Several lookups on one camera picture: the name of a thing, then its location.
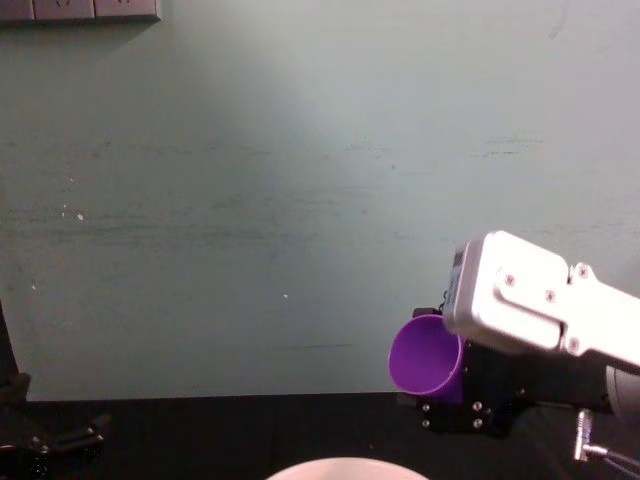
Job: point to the white round bowl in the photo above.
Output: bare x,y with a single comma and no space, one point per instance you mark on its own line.
345,470

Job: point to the purple plastic cup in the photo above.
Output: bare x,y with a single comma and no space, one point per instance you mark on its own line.
425,360

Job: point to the grey wall socket panel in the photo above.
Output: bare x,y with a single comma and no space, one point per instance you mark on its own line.
75,10

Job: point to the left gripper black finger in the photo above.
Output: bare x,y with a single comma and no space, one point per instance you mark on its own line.
70,437

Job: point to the right robot arm with grey bracket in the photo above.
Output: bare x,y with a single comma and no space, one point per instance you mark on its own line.
525,300

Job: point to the black table cloth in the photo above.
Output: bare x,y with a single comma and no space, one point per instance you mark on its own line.
225,435

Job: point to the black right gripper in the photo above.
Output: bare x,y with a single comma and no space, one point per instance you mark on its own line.
540,375

